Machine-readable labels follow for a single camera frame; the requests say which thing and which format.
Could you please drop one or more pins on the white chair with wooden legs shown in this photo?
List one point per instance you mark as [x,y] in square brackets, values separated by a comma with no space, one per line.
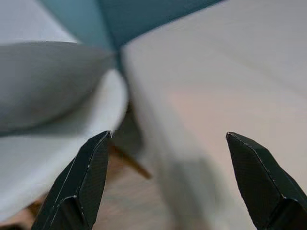
[36,163]

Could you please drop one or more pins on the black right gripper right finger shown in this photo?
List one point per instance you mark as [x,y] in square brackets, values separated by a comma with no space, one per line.
[261,189]

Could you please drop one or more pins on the bed with beige sheet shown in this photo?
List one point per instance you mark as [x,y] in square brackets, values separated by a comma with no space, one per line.
[216,83]

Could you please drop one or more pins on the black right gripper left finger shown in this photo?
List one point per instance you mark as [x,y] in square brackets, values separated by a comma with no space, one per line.
[81,184]

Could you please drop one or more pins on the grey square pillow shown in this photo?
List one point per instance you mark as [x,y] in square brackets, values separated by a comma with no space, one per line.
[43,83]

